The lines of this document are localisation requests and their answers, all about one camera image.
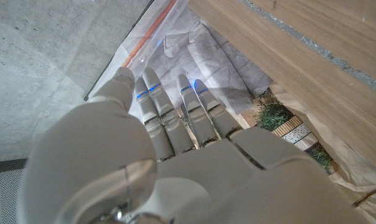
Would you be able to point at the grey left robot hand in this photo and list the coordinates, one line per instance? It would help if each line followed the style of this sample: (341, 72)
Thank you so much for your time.
(206, 180)

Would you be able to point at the wooden panel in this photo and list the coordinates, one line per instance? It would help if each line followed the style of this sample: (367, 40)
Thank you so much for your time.
(315, 48)

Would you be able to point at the printed fabric backdrop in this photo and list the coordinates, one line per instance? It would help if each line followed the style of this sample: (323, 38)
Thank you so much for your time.
(213, 62)

